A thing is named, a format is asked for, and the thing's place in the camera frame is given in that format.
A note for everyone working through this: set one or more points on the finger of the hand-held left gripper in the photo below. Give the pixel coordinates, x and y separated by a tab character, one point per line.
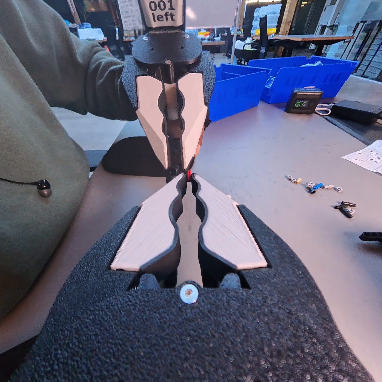
147	101
194	101

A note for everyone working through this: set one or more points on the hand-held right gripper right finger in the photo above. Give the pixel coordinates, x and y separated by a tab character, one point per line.
235	235

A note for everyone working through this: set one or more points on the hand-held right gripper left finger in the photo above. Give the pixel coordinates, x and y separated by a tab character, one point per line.
146	238

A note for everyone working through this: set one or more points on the black lego connector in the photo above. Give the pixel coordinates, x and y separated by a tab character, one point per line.
174	173

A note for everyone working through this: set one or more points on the cluster of small lego pieces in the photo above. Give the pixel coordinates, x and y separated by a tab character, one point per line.
312	189

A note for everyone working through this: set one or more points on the white lego monster truck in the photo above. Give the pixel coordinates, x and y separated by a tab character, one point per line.
371	236

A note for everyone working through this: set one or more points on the blue plastic bin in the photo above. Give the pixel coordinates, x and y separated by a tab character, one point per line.
235	92
313	83
277	61

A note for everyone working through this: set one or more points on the black wrist rest pad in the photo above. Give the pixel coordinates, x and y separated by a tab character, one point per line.
131	158

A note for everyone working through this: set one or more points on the black box green mark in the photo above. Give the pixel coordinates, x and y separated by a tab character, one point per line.
303	101

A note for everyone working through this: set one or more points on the person's green sweatshirt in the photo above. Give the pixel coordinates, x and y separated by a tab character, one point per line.
32	149

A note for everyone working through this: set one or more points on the wooden pillar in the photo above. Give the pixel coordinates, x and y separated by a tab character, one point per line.
288	16

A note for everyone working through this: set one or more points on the wooden background table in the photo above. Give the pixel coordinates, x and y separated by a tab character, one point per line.
313	38

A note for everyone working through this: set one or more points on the white sticker sheet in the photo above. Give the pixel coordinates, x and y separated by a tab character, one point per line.
367	158

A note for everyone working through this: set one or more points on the black power adapter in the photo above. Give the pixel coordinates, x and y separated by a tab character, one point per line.
355	110

